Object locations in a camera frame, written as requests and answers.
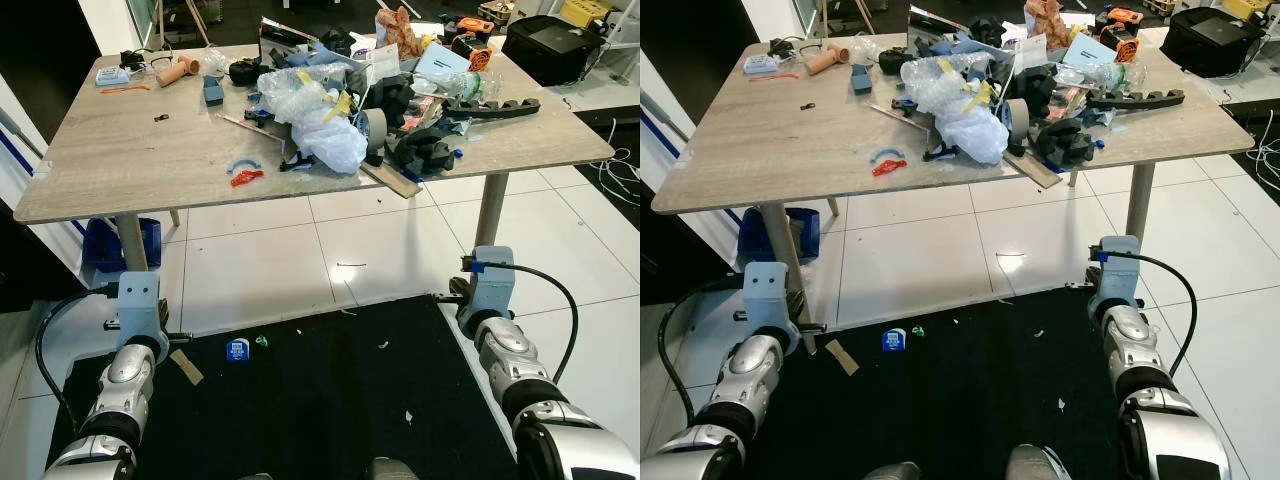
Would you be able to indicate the pale blue left wrist camera mount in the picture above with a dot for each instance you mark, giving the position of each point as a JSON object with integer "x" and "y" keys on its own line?
{"x": 770, "y": 295}
{"x": 140, "y": 300}

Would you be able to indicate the white bluish plastic bag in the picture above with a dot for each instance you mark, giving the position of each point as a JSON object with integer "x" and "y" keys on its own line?
{"x": 332, "y": 142}
{"x": 975, "y": 132}

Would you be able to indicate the wooden table with metal legs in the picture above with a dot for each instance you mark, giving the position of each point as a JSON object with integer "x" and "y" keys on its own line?
{"x": 150, "y": 150}
{"x": 800, "y": 140}

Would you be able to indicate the pale blue right wrist camera mount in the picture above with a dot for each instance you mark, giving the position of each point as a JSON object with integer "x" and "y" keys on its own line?
{"x": 1115, "y": 270}
{"x": 492, "y": 280}

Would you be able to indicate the orange black tool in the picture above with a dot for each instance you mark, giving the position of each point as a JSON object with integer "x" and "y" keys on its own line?
{"x": 472, "y": 50}
{"x": 1120, "y": 42}

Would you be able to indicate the long wooden strip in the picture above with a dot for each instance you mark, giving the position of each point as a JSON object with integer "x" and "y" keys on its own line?
{"x": 392, "y": 180}
{"x": 1035, "y": 170}

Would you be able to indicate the clear crumpled plastic wrap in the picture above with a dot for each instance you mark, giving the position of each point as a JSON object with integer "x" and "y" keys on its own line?
{"x": 940, "y": 82}
{"x": 295, "y": 92}

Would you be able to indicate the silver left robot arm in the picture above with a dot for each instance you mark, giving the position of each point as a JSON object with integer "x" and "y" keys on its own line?
{"x": 120, "y": 385}
{"x": 750, "y": 375}

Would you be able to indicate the grey tape roll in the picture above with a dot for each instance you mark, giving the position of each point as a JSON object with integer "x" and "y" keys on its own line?
{"x": 1018, "y": 120}
{"x": 375, "y": 130}

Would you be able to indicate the flat blue white box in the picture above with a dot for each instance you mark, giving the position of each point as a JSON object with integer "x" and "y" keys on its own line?
{"x": 760, "y": 65}
{"x": 112, "y": 77}

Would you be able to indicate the black round object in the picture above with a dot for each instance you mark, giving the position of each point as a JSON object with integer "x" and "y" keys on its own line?
{"x": 895, "y": 61}
{"x": 248, "y": 72}

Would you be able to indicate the thin orange strip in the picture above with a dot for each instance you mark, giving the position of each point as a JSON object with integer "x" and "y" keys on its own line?
{"x": 125, "y": 88}
{"x": 775, "y": 76}

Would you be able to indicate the blue curved plastic piece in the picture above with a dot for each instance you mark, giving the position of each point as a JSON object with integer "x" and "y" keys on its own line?
{"x": 886, "y": 151}
{"x": 243, "y": 161}

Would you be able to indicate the small flat wooden piece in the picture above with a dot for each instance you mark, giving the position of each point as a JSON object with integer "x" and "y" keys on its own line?
{"x": 186, "y": 367}
{"x": 842, "y": 357}

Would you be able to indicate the grey robot leg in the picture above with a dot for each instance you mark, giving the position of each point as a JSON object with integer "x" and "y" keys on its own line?
{"x": 1032, "y": 465}
{"x": 393, "y": 470}

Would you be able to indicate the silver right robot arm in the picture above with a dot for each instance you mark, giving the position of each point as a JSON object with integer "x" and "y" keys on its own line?
{"x": 1140, "y": 350}
{"x": 520, "y": 370}

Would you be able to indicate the blue plastic bin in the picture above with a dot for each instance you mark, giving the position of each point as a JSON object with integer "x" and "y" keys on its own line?
{"x": 805, "y": 235}
{"x": 100, "y": 246}

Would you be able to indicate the black floor mat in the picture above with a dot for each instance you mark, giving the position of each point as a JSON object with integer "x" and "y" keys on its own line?
{"x": 960, "y": 400}
{"x": 320, "y": 410}

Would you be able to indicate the black fabric bag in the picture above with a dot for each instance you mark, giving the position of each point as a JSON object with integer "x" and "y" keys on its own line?
{"x": 1210, "y": 42}
{"x": 550, "y": 50}

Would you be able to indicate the clear plastic bottle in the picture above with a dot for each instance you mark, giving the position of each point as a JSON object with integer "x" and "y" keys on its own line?
{"x": 1112, "y": 74}
{"x": 470, "y": 84}

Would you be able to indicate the pale blue wrist camera mount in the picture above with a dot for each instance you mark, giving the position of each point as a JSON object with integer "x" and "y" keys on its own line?
{"x": 492, "y": 280}
{"x": 770, "y": 295}
{"x": 140, "y": 300}
{"x": 1115, "y": 270}

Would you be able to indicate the black foam block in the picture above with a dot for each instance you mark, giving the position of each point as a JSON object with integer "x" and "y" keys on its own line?
{"x": 420, "y": 152}
{"x": 392, "y": 98}
{"x": 1065, "y": 142}
{"x": 1036, "y": 88}

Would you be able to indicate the small blue white packet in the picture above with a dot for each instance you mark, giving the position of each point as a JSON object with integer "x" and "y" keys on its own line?
{"x": 238, "y": 349}
{"x": 894, "y": 340}

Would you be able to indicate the long black notched strip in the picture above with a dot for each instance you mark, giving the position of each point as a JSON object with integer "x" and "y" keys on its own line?
{"x": 1140, "y": 99}
{"x": 495, "y": 108}

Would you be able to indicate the brown plush toy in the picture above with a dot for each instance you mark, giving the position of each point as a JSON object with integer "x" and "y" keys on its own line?
{"x": 1048, "y": 22}
{"x": 400, "y": 32}

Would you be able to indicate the white side table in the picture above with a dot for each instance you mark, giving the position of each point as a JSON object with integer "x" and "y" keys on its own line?
{"x": 1250, "y": 88}
{"x": 610, "y": 95}

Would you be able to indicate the light blue paper sheet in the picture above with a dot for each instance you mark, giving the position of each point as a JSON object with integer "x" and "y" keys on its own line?
{"x": 440, "y": 62}
{"x": 1088, "y": 50}

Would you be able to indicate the small dark blue box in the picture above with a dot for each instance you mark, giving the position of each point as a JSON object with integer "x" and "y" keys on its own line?
{"x": 862, "y": 80}
{"x": 213, "y": 92}

